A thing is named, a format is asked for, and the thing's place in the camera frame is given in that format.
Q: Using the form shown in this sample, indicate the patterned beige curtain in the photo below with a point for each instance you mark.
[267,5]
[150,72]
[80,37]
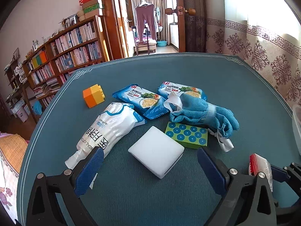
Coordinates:
[258,47]

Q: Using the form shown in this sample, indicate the wooden door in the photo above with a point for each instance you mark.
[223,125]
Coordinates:
[192,33]

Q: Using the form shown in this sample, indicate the blue cracker packet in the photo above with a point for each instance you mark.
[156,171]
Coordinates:
[138,101]
[178,88]

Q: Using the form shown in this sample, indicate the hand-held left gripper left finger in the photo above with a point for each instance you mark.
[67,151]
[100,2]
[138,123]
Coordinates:
[89,171]

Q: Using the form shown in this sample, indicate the red and white snack packet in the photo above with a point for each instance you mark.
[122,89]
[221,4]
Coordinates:
[258,163]

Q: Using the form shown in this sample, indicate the white storage bin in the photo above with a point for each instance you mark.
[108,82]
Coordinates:
[21,111]

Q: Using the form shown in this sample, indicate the orange and yellow toy brick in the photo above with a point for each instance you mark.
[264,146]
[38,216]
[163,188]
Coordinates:
[93,96]

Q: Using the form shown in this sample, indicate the white foam sponge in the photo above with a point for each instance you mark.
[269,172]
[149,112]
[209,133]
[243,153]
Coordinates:
[156,149]

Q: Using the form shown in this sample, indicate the beige green cardboard box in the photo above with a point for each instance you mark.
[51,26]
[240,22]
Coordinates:
[91,3]

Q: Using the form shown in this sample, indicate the dark wooden side shelf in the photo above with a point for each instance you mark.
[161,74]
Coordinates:
[14,80]

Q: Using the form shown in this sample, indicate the woven wicker ball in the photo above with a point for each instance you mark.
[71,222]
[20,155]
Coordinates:
[81,15]

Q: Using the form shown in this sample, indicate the checked floral blanket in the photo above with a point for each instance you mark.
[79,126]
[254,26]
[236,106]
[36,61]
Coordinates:
[10,155]

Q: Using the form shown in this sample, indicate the blue cloth with white ribbon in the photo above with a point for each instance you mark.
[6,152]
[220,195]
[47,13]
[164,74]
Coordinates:
[197,110]

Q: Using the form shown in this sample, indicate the white cotton bag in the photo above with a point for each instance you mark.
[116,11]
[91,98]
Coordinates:
[110,127]

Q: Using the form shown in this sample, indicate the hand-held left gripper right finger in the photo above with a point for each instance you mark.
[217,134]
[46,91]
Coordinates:
[210,169]

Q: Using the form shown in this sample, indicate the hanging mauve pants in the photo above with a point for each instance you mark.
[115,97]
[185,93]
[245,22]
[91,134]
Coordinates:
[145,16]

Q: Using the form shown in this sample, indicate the blue plastic stool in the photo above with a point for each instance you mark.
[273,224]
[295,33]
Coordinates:
[37,108]

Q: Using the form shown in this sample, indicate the green blue-dotted sponge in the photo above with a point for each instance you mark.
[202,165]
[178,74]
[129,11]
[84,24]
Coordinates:
[185,135]

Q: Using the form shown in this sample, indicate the film strip photo frame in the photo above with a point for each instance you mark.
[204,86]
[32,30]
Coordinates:
[70,21]

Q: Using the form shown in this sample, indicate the wooden bookshelf with books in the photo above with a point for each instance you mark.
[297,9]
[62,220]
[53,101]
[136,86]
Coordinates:
[70,51]

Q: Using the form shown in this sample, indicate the wooden chair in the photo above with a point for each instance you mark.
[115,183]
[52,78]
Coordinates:
[147,48]

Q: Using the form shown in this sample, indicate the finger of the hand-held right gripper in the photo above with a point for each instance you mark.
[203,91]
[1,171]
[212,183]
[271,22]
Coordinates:
[290,211]
[279,173]

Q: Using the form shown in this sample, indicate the blue plastic basin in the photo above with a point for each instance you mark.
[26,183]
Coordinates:
[161,43]

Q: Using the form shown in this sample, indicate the wooden door knob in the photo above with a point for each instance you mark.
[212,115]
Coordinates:
[180,10]

